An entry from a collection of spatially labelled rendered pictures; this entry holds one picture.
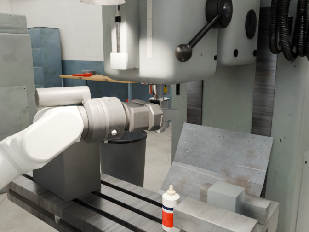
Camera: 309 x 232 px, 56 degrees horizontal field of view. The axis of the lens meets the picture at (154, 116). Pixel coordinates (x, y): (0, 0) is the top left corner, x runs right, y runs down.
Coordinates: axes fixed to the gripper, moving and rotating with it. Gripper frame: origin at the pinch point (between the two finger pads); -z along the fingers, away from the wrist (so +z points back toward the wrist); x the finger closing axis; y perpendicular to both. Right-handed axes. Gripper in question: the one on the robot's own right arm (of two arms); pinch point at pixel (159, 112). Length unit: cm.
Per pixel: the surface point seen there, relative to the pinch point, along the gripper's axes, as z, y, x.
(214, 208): -1.9, 16.7, -17.0
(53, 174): 18.0, 21.5, 28.3
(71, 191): 14.9, 25.0, 21.9
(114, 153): -66, 71, 165
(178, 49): 6.9, -13.9, -15.4
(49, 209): 20.4, 30.3, 25.1
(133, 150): -81, 69, 159
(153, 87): 2.3, -6.1, -0.9
